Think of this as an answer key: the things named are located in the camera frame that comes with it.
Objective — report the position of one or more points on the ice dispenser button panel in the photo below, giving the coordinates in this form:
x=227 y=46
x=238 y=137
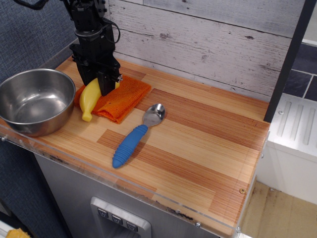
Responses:
x=115 y=222

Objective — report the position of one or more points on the orange folded cloth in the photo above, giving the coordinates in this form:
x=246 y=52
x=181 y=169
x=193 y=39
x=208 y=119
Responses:
x=119 y=102

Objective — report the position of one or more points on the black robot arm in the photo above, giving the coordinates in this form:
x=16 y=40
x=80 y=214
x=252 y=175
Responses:
x=88 y=16

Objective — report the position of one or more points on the white toy sink unit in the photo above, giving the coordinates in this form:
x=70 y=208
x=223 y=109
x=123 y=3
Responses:
x=289 y=158

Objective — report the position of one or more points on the yellow sponge object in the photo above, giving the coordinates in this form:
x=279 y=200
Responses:
x=17 y=233

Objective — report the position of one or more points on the clear acrylic edge guard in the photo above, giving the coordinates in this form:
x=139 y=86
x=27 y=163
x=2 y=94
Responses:
x=35 y=145

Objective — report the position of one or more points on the yellow plastic toy banana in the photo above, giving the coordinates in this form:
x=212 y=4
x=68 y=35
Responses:
x=90 y=98

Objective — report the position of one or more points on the blue handled metal spoon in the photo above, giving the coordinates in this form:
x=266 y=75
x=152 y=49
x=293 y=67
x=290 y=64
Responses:
x=153 y=116

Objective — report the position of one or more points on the silver toy fridge cabinet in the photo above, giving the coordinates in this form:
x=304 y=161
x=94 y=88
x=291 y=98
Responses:
x=73 y=189

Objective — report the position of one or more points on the black right frame post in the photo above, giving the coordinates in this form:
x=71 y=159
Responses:
x=296 y=41

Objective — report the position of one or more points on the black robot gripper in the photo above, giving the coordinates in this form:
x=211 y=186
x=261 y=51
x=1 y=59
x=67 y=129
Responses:
x=94 y=59

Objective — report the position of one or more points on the stainless steel bowl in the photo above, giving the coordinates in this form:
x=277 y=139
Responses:
x=37 y=102

